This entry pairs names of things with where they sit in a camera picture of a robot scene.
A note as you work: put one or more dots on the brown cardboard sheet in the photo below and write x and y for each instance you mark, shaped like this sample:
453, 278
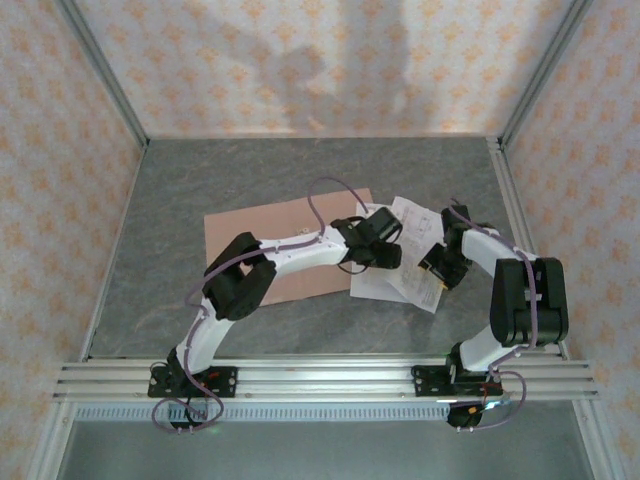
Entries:
270, 220

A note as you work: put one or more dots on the aluminium lower frame post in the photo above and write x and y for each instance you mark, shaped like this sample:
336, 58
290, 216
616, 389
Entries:
50, 445
597, 445

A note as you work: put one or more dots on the black connector block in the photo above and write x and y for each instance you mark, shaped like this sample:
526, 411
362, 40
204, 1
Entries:
190, 425
462, 415

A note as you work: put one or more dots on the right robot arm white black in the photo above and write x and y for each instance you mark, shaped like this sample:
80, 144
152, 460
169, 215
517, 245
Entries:
525, 300

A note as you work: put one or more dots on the aluminium frame post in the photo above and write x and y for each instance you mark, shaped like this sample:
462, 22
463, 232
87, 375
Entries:
107, 75
597, 445
541, 75
50, 445

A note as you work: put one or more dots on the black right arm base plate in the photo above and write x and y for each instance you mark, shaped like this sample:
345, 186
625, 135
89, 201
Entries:
425, 382

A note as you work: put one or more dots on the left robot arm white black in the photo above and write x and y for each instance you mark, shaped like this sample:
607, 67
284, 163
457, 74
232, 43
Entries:
300, 255

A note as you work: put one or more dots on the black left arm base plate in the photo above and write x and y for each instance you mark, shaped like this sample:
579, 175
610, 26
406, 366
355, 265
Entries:
225, 382

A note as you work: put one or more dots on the aluminium mounting rail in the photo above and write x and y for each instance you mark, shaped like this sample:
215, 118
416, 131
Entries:
325, 380

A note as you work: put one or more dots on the aluminium side rail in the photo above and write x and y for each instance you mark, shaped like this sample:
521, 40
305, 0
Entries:
507, 190

